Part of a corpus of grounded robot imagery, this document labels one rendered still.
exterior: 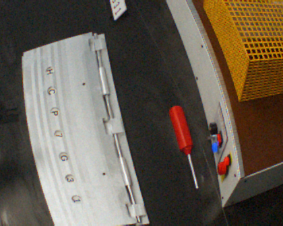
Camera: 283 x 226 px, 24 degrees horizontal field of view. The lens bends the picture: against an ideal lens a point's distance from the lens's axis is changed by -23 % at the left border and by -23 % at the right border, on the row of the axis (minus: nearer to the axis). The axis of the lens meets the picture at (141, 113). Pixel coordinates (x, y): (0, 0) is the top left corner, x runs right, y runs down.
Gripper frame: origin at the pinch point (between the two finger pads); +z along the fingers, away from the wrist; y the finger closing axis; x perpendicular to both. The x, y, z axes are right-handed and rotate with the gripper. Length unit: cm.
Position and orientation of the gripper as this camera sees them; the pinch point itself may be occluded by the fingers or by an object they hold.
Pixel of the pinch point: (11, 111)
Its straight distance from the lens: 140.4
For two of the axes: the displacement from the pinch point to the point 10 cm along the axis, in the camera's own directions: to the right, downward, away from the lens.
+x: 2.2, 8.9, -4.0
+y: -2.6, 4.5, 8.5
